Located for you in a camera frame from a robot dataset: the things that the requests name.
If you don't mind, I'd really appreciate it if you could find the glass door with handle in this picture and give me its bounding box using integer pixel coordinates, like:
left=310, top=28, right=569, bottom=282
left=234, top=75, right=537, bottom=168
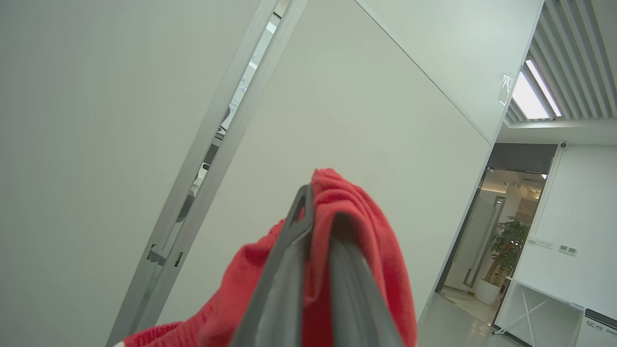
left=436, top=166, right=507, bottom=294

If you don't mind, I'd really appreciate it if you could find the aluminium partition frame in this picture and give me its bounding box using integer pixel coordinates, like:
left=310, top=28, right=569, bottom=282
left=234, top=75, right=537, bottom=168
left=106, top=0, right=309, bottom=347

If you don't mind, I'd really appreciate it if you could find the red sports jersey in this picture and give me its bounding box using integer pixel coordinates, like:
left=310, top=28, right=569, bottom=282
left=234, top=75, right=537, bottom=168
left=123, top=168, right=417, bottom=347

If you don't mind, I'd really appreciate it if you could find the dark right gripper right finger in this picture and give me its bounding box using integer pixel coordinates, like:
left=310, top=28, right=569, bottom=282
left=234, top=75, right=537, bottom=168
left=329, top=212, right=404, bottom=347

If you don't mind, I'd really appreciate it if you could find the white table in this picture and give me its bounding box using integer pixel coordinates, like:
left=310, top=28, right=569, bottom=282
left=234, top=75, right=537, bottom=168
left=493, top=276, right=586, bottom=347

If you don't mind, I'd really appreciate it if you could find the white round planter pot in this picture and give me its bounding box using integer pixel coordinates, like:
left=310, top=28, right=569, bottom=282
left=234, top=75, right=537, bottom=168
left=474, top=279, right=502, bottom=306

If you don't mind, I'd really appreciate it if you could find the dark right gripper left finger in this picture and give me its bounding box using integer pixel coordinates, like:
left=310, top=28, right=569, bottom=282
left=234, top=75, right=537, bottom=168
left=230, top=184, right=315, bottom=347

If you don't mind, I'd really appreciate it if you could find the white exit sign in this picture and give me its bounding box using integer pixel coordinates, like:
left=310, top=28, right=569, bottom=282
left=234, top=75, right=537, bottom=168
left=498, top=73, right=515, bottom=107

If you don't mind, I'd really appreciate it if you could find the rectangular ceiling light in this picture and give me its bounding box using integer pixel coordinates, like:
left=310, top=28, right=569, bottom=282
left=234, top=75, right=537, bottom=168
left=511, top=59, right=563, bottom=120

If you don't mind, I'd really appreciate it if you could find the green potted plant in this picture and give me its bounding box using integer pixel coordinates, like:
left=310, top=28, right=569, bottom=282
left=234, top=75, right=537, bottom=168
left=484, top=216, right=531, bottom=285

